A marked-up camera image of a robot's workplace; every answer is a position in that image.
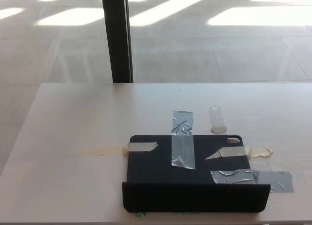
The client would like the short beige masking tape strip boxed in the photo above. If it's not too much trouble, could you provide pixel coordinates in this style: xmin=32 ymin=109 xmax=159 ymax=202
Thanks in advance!
xmin=205 ymin=146 xmax=273 ymax=160

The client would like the long beige masking tape strip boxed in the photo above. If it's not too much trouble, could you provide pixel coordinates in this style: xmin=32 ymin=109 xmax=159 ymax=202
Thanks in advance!
xmin=74 ymin=142 xmax=159 ymax=157

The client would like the wide grey duct tape strip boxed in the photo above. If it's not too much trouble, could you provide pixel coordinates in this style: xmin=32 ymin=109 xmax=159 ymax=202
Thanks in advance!
xmin=210 ymin=169 xmax=295 ymax=194

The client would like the black window frame post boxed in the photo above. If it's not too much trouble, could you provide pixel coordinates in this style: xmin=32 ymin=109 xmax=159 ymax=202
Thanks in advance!
xmin=101 ymin=0 xmax=134 ymax=83

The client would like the black folding tablet cover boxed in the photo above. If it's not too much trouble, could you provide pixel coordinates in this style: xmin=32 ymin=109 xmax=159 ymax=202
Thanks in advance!
xmin=122 ymin=134 xmax=272 ymax=214

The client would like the long grey duct tape strip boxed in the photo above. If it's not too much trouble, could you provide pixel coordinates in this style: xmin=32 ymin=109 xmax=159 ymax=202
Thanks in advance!
xmin=171 ymin=110 xmax=196 ymax=170

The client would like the clear tape strip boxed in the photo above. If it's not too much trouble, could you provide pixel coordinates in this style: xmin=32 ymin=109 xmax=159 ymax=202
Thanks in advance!
xmin=209 ymin=104 xmax=228 ymax=134

